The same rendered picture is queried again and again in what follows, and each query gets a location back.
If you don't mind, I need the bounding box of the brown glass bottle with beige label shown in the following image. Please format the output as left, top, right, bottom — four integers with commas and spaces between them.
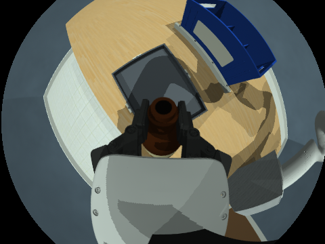
143, 97, 181, 158

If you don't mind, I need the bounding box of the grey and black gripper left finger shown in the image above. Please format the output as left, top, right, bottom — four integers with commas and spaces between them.
91, 99, 150, 173

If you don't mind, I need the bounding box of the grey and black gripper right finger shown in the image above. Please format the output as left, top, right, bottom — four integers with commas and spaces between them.
176, 100, 232, 178

